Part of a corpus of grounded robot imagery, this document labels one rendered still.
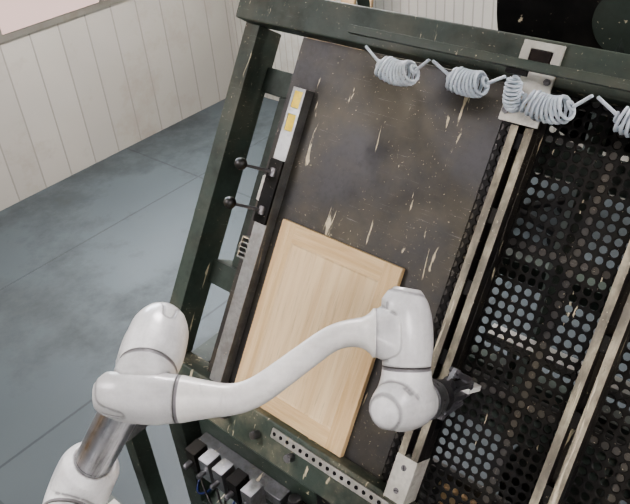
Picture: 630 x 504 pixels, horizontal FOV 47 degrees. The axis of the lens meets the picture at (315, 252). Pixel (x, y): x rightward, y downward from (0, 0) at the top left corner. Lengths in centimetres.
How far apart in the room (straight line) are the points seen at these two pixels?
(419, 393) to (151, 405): 54
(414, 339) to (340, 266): 65
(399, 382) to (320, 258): 72
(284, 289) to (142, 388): 77
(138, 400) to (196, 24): 493
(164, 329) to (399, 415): 55
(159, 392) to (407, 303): 53
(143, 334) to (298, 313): 65
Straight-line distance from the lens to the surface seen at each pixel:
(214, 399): 153
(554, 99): 166
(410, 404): 147
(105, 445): 194
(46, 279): 467
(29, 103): 545
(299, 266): 216
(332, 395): 211
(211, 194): 236
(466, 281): 183
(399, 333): 147
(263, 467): 230
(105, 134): 585
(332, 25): 211
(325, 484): 214
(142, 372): 157
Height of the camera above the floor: 255
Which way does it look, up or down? 35 degrees down
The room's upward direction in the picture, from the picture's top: 5 degrees counter-clockwise
